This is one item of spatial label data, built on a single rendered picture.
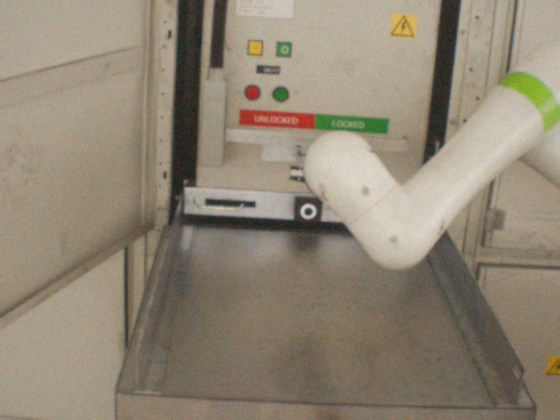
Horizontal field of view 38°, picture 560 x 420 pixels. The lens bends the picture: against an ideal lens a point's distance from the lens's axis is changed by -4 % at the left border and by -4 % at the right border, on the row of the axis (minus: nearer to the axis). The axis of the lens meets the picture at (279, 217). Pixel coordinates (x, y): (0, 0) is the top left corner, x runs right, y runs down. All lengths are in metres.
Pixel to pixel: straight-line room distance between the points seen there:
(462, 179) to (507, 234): 0.61
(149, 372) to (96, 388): 0.76
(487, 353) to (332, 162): 0.43
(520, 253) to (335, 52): 0.61
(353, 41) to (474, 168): 0.56
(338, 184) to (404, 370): 0.32
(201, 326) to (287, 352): 0.16
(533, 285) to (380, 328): 0.60
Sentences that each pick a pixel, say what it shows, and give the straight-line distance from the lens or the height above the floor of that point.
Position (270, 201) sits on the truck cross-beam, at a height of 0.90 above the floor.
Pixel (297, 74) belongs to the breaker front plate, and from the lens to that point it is 1.76.
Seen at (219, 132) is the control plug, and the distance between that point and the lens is 1.68.
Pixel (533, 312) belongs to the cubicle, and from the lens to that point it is 1.97.
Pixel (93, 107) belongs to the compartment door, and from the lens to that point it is 1.58.
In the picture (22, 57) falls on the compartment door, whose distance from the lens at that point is 1.38.
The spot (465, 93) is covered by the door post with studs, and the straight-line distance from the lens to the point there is 1.78.
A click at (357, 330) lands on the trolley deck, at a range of 1.42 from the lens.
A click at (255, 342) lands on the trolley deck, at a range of 1.35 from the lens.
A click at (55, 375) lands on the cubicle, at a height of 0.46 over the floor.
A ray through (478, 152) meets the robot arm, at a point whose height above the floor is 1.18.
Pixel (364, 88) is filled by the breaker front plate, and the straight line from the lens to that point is 1.78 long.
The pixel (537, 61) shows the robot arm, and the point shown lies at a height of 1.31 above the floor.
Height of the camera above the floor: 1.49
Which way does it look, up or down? 20 degrees down
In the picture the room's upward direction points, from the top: 4 degrees clockwise
